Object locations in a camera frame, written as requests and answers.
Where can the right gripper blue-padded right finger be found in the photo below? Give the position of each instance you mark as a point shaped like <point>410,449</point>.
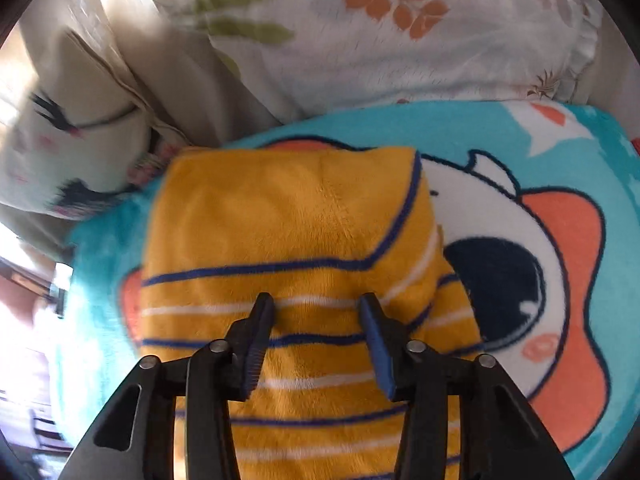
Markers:
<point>501,436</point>

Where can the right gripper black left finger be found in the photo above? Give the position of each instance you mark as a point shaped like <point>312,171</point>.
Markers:
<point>133,437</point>

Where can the yellow striped knit sweater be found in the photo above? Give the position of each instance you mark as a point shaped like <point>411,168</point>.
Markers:
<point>315,230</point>

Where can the turquoise fleece cartoon blanket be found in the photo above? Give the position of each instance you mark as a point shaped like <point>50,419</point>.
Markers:
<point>538,206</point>

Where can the white leaf-print pillow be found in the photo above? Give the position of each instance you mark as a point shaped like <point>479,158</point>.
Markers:
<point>303,58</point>

